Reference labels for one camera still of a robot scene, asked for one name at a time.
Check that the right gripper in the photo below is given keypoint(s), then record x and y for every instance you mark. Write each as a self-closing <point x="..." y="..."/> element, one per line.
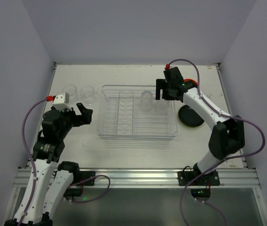
<point x="165" y="89"/>

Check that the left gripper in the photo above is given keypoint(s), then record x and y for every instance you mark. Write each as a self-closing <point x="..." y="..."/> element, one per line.
<point x="77" y="115"/>

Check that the clear glass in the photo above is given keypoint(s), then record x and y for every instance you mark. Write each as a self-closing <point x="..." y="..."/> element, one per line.
<point x="146" y="100"/>
<point x="161" y="106"/>
<point x="87" y="94"/>
<point x="72" y="91"/>

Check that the orange bowl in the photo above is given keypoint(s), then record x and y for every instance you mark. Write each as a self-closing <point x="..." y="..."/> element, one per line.
<point x="190" y="81"/>

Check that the black plate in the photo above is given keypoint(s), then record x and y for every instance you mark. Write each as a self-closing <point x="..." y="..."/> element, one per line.
<point x="189" y="117"/>

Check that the lime green plate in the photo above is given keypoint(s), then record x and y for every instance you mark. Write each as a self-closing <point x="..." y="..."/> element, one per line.
<point x="190" y="127"/>

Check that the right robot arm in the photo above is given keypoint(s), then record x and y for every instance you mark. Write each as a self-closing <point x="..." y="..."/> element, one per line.
<point x="227" y="135"/>

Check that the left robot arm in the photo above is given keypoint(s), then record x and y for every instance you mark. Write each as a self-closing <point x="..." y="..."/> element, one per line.
<point x="49" y="178"/>

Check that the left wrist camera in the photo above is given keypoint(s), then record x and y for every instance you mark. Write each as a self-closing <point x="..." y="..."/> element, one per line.
<point x="61" y="102"/>

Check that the white wire dish rack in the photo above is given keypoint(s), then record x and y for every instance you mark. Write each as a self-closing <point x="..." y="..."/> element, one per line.
<point x="120" y="116"/>

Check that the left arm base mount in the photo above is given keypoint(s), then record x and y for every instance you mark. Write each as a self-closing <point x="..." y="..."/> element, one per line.
<point x="83" y="175"/>

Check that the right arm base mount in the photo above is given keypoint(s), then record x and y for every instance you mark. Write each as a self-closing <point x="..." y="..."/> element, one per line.
<point x="193" y="177"/>

